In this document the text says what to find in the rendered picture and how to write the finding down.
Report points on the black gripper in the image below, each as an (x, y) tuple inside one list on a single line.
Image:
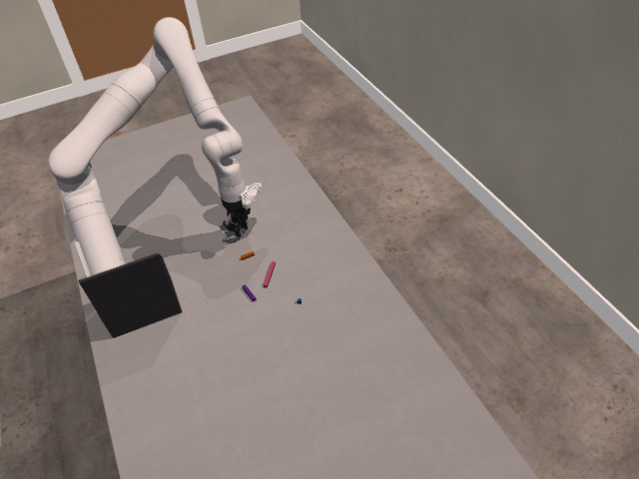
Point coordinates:
[(237, 219)]

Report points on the purple rod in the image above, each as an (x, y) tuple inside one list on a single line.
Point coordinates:
[(249, 293)]

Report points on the pink rod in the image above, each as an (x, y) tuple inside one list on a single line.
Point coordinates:
[(269, 275)]

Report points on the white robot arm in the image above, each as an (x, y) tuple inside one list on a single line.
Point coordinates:
[(69, 162)]

